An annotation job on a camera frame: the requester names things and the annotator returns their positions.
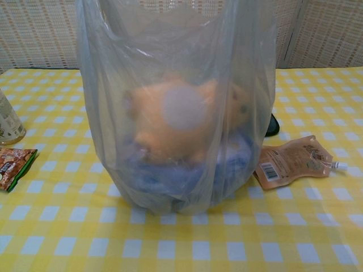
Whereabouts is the translucent plastic bag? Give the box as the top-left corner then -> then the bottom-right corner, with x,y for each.
75,0 -> 278,216

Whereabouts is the orange plush toy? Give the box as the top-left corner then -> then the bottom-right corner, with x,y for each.
122,74 -> 252,168

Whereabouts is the blue packaged item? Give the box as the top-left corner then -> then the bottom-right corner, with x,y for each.
121,130 -> 256,208

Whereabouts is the black flat object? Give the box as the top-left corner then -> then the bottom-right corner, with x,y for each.
265,112 -> 281,138

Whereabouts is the brown spouted drink pouch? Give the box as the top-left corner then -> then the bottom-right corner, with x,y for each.
253,135 -> 348,192

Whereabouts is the yellow white checkered tablecloth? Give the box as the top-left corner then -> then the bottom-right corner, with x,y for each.
0,67 -> 363,272

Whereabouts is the brown snack packet green edge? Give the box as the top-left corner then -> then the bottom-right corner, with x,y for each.
0,147 -> 39,193

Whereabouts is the clear bottle with label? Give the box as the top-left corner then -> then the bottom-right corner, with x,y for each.
0,88 -> 27,146

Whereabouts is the beige woven folding screen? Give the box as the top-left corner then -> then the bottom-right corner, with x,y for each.
0,0 -> 363,71

